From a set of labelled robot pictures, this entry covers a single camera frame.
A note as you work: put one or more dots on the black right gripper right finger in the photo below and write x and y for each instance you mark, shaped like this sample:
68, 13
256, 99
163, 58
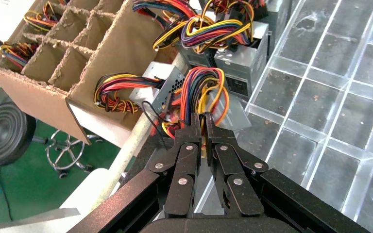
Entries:
228, 167

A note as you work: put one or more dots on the divided brown cardboard box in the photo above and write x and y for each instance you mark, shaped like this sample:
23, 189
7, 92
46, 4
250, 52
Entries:
122, 48

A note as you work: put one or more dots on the chrome stool base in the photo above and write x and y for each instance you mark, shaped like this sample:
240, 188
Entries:
66, 152

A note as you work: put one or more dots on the black rubber wheel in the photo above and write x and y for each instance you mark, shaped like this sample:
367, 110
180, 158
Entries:
3, 135

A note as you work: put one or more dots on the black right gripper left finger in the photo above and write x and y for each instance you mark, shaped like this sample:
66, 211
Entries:
180, 167

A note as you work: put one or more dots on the clear acrylic compartment tray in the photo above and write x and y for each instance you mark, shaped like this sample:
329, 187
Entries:
334, 96

